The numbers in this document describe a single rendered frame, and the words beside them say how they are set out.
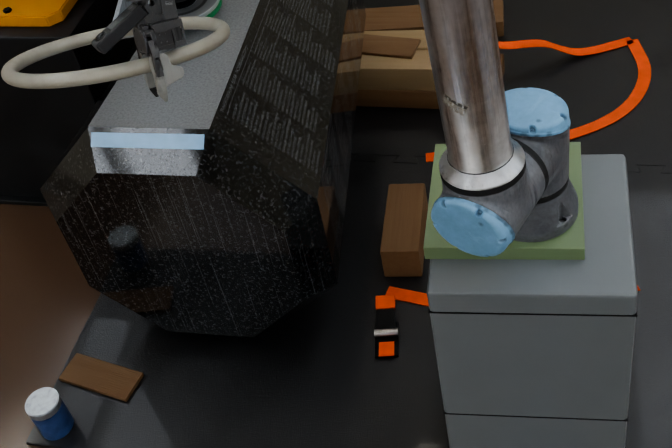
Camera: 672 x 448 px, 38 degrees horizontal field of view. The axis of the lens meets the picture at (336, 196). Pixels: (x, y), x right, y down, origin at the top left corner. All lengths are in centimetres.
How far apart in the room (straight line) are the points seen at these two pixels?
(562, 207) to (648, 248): 120
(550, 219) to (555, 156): 16
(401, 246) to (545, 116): 126
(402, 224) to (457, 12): 164
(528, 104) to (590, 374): 61
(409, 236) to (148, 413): 94
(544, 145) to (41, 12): 190
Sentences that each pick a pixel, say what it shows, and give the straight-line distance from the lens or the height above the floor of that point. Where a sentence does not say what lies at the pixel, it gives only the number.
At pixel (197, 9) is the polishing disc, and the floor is 88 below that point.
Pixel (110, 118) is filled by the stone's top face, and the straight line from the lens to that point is 259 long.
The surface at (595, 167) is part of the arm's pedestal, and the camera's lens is 215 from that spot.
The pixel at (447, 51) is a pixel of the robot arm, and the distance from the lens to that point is 152.
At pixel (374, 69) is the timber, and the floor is 19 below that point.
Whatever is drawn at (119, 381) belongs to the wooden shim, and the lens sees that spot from 304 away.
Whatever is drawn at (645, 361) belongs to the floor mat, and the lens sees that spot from 286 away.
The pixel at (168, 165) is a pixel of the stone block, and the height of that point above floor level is 76.
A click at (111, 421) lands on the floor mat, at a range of 298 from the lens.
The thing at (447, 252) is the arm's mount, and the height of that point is 87.
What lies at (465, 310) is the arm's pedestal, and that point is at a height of 80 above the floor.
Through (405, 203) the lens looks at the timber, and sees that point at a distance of 312.
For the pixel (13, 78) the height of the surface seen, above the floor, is 126.
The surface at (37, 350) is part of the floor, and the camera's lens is 327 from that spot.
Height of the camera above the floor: 232
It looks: 43 degrees down
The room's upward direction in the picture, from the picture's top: 13 degrees counter-clockwise
